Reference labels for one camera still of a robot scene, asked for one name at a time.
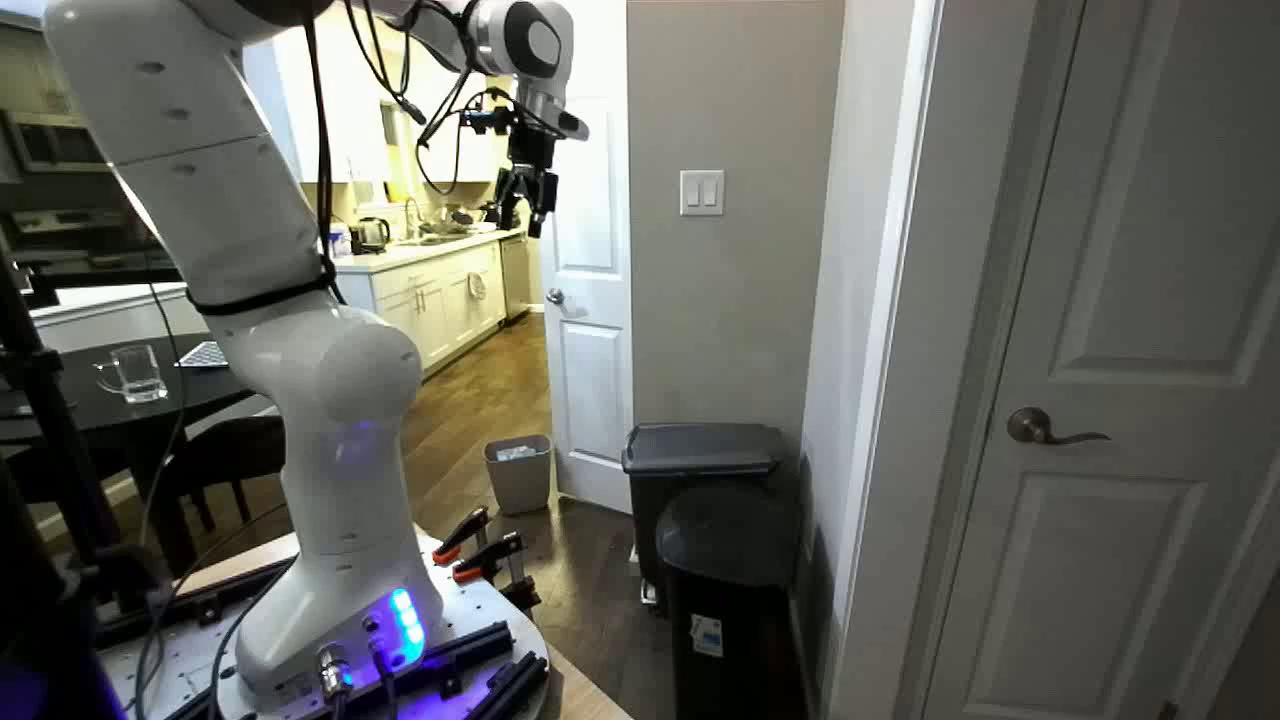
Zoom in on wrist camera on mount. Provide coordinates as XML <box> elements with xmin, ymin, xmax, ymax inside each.
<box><xmin>456</xmin><ymin>100</ymin><xmax>592</xmax><ymax>149</ymax></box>

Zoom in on white kitchen base cabinets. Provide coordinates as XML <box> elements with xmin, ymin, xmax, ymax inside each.
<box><xmin>333</xmin><ymin>226</ymin><xmax>538</xmax><ymax>382</ymax></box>

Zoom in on black bin lid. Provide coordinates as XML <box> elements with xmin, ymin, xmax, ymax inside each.
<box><xmin>651</xmin><ymin>482</ymin><xmax>806</xmax><ymax>591</ymax></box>

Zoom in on black mounting bracket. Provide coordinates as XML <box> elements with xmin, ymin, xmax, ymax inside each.
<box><xmin>465</xmin><ymin>647</ymin><xmax>557</xmax><ymax>720</ymax></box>
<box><xmin>379</xmin><ymin>616</ymin><xmax>518</xmax><ymax>701</ymax></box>

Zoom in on gray step trash can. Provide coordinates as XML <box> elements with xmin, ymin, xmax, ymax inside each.
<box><xmin>619</xmin><ymin>419</ymin><xmax>792</xmax><ymax>614</ymax></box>

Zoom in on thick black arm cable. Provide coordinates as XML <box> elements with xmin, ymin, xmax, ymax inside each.
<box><xmin>296</xmin><ymin>11</ymin><xmax>350</xmax><ymax>292</ymax></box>

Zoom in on black trash bin body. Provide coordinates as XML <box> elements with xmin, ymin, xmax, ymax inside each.
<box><xmin>666</xmin><ymin>574</ymin><xmax>806</xmax><ymax>720</ymax></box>

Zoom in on dark dining table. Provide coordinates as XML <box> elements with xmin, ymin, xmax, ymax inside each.
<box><xmin>0</xmin><ymin>334</ymin><xmax>256</xmax><ymax>453</ymax></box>

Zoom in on dark wooden chair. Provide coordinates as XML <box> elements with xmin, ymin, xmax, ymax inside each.
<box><xmin>144</xmin><ymin>397</ymin><xmax>292</xmax><ymax>577</ymax></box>

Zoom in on white kitchen wall cabinets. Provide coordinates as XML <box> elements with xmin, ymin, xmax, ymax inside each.
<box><xmin>273</xmin><ymin>17</ymin><xmax>405</xmax><ymax>194</ymax></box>

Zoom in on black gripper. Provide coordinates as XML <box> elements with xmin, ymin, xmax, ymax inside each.
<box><xmin>486</xmin><ymin>132</ymin><xmax>565</xmax><ymax>245</ymax></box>

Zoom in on black arm strap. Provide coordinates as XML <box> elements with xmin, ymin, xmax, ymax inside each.
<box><xmin>186</xmin><ymin>258</ymin><xmax>350</xmax><ymax>322</ymax></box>

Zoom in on clear glass pitcher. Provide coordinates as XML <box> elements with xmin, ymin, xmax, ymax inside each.
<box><xmin>93</xmin><ymin>339</ymin><xmax>172</xmax><ymax>409</ymax></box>

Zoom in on dark metal lever door handle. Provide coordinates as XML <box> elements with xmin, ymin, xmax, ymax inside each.
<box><xmin>1005</xmin><ymin>405</ymin><xmax>1118</xmax><ymax>453</ymax></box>

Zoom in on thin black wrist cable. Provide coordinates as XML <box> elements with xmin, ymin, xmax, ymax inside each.
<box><xmin>340</xmin><ymin>0</ymin><xmax>486</xmax><ymax>202</ymax></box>

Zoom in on white panel door with lever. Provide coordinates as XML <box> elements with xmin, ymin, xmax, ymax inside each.
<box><xmin>917</xmin><ymin>0</ymin><xmax>1280</xmax><ymax>720</ymax></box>

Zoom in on white double light switch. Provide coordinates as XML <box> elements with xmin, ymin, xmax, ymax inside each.
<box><xmin>676</xmin><ymin>163</ymin><xmax>729</xmax><ymax>222</ymax></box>

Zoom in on silver robot mounting plate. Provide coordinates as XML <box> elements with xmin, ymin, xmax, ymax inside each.
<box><xmin>95</xmin><ymin>525</ymin><xmax>565</xmax><ymax>720</ymax></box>

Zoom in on silver kettle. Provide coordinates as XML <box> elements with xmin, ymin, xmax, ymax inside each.
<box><xmin>350</xmin><ymin>212</ymin><xmax>395</xmax><ymax>258</ymax></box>

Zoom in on small gray wastebasket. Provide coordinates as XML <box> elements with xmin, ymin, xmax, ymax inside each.
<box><xmin>479</xmin><ymin>433</ymin><xmax>557</xmax><ymax>519</ymax></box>

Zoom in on dark microwave oven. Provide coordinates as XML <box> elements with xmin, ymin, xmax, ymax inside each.
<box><xmin>0</xmin><ymin>111</ymin><xmax>114</xmax><ymax>175</ymax></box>

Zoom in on black tripod stand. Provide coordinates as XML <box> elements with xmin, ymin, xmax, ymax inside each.
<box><xmin>0</xmin><ymin>235</ymin><xmax>135</xmax><ymax>720</ymax></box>

